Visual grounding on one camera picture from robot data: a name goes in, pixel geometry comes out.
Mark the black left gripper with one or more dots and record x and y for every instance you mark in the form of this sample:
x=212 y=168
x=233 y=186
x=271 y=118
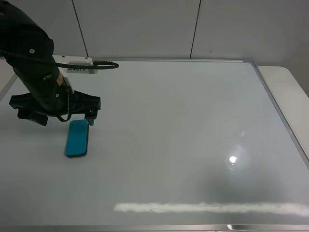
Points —
x=50 y=95

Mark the blue whiteboard eraser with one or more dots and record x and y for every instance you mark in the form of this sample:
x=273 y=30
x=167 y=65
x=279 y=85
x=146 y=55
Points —
x=77 y=140

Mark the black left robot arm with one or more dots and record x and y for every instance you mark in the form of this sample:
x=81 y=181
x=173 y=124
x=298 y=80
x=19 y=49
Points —
x=29 y=51

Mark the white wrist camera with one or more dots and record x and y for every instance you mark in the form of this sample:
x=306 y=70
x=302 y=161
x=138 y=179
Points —
x=71 y=60

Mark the white whiteboard with aluminium frame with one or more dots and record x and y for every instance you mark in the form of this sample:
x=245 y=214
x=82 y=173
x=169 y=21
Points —
x=177 y=146

